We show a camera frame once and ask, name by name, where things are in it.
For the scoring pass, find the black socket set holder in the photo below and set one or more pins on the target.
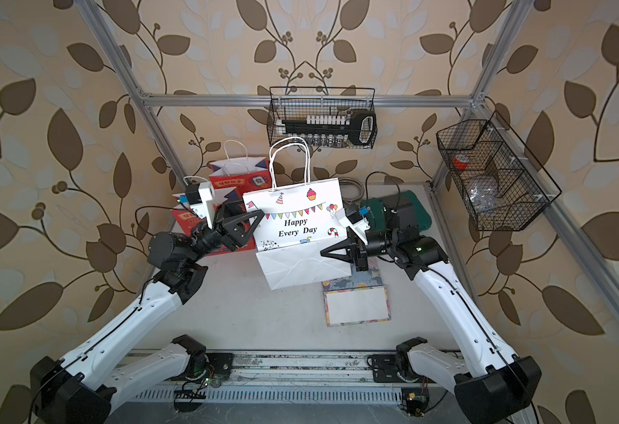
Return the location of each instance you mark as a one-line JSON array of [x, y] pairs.
[[353, 129]]

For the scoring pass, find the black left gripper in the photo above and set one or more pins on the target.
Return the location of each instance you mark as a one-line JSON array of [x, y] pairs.
[[218, 240]]

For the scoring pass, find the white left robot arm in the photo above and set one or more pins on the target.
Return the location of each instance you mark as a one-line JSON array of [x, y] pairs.
[[86, 385]]

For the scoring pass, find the green plastic tool case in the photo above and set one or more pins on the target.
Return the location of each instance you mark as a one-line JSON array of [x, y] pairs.
[[400, 210]]

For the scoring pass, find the clear plastic bag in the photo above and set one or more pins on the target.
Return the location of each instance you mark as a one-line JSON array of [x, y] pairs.
[[483, 193]]

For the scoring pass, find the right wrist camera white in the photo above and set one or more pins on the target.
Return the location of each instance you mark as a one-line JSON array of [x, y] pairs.
[[355, 224]]

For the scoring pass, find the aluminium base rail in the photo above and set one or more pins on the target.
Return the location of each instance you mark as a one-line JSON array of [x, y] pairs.
[[294, 378]]

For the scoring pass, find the white Happy Every Day bag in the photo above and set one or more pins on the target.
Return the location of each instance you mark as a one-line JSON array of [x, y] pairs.
[[298, 222]]

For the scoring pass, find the black wire basket wall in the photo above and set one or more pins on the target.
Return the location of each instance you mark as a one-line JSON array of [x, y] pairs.
[[526, 188], [300, 102]]

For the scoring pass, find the black wire basket back wall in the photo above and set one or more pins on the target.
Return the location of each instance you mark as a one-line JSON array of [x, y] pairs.
[[300, 102]]

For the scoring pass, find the floral painted paper bag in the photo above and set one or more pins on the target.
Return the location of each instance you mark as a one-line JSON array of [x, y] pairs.
[[360, 298]]

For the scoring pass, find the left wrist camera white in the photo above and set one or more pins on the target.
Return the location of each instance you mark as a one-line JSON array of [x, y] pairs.
[[198, 198]]

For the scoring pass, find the black wire basket right wall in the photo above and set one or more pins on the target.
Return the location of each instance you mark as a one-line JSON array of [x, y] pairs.
[[526, 188]]

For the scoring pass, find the red tape roll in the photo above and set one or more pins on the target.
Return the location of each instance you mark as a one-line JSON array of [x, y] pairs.
[[461, 162]]

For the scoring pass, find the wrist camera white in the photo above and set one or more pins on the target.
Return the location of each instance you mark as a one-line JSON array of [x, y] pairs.
[[198, 198], [355, 224]]

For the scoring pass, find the red paper bag rear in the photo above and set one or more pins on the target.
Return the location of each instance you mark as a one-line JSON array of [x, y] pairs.
[[244, 174]]

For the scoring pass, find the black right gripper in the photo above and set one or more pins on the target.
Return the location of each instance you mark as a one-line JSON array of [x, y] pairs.
[[360, 256]]

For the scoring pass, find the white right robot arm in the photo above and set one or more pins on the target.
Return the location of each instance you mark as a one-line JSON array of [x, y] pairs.
[[490, 381]]

